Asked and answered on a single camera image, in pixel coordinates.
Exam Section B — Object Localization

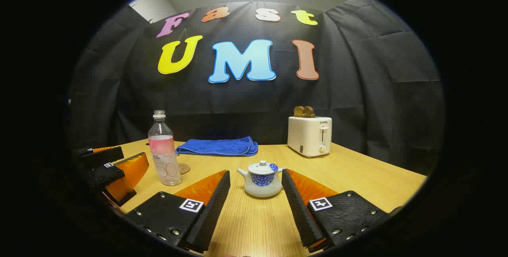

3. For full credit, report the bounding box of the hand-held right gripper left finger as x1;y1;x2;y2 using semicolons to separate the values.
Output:
123;170;231;254

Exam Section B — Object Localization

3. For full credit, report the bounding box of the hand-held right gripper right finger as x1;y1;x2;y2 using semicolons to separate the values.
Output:
281;168;390;254

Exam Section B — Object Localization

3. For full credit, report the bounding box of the white blue-flowered teacup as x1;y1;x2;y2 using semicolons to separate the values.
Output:
237;168;287;198

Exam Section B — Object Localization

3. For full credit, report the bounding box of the clear water bottle pink label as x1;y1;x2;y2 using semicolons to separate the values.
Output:
148;110;183;187

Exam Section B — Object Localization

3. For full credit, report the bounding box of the blue folded towel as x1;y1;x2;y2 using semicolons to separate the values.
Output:
175;136;259;157

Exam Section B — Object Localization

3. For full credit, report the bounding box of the white toaster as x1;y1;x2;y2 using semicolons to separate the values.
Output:
287;116;333;158

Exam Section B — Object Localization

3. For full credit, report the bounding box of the black backdrop cloth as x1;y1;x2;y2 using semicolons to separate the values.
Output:
67;0;445;174

